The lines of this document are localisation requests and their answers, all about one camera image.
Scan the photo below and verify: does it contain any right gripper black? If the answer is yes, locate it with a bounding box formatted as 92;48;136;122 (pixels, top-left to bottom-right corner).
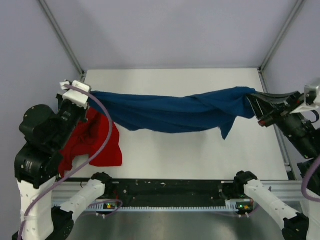
244;88;320;157

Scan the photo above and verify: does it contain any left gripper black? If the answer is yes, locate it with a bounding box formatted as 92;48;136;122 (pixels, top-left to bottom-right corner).
52;90;91;149

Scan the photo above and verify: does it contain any blue t shirt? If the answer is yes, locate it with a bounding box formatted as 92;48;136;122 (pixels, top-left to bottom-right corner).
92;86;256;139

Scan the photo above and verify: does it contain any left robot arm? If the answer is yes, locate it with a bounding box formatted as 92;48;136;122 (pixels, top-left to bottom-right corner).
12;96;114;240

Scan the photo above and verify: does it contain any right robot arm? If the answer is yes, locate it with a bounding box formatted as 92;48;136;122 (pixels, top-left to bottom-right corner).
232;91;320;240

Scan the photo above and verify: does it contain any red t shirt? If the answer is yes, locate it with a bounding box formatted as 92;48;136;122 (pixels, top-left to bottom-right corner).
58;108;123;177

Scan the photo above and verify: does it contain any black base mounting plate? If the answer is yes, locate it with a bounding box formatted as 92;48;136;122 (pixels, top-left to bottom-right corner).
104;178;253;207

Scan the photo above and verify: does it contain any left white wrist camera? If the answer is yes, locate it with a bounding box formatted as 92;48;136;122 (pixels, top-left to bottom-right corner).
59;80;92;109

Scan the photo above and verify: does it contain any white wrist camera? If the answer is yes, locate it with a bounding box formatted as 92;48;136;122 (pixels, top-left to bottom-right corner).
59;80;92;109
291;77;320;114

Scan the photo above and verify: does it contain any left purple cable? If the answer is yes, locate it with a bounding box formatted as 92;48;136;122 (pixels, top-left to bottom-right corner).
17;83;123;240

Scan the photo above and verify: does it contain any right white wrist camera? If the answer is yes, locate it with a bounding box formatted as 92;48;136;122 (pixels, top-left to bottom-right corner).
291;77;320;114

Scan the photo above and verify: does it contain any front aluminium frame rail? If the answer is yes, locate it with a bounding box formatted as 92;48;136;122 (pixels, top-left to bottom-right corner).
52;180;305;202

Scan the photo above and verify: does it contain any right aluminium frame post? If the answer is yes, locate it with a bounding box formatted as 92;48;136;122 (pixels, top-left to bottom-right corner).
258;0;307;73

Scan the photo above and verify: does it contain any aluminium frame post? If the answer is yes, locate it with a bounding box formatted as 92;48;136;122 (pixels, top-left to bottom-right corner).
258;0;307;73
37;0;85;76

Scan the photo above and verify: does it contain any left aluminium frame post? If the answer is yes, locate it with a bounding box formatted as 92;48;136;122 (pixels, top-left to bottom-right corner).
37;0;85;76

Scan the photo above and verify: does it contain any white slotted cable duct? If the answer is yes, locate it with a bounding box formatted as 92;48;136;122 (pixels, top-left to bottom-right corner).
85;199;254;213

